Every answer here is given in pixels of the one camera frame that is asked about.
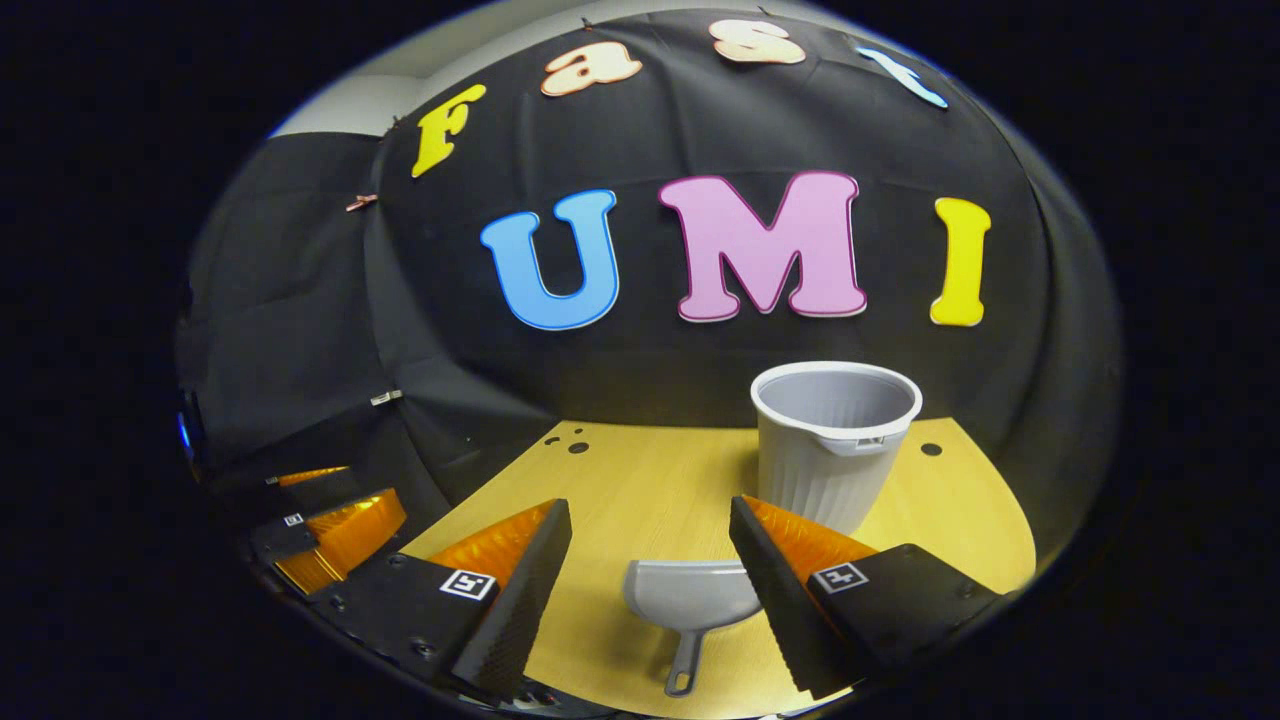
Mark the small orange clip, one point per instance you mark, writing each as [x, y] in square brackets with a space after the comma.
[360, 202]

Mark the small white label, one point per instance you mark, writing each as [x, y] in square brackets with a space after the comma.
[386, 397]

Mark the grey plastic dustpan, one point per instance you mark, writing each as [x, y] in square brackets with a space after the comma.
[690, 590]

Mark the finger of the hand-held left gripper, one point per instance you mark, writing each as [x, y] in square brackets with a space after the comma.
[345, 535]
[310, 476]

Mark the white ribbed garbage bin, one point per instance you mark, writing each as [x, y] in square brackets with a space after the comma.
[830, 470]

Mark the yellow wooden desktop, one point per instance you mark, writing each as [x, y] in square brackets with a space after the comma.
[660, 480]

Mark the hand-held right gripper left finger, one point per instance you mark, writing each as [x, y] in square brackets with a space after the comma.
[525, 600]

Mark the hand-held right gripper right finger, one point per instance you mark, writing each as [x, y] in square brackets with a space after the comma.
[775, 590]

